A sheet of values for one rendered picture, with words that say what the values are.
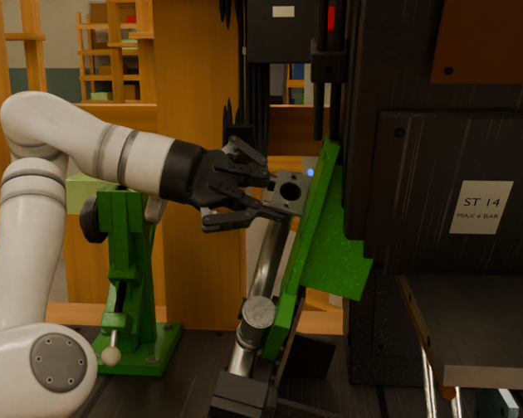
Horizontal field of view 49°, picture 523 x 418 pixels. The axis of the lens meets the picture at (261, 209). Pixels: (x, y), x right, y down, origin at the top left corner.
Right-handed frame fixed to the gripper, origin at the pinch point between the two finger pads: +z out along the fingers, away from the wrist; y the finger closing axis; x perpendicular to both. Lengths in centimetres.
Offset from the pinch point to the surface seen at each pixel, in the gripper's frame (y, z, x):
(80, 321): -9, -30, 48
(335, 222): -5.5, 6.2, -7.6
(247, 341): -16.7, 0.7, 4.9
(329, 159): -1.8, 3.6, -13.0
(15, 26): 674, -558, 774
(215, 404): -23.8, -1.0, 8.1
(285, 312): -14.8, 3.6, -2.6
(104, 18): 706, -389, 727
